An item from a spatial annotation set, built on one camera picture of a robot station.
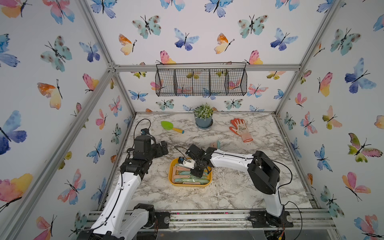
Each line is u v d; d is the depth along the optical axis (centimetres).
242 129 108
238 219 76
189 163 77
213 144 102
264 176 49
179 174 86
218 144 102
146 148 58
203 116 101
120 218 43
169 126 115
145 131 67
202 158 65
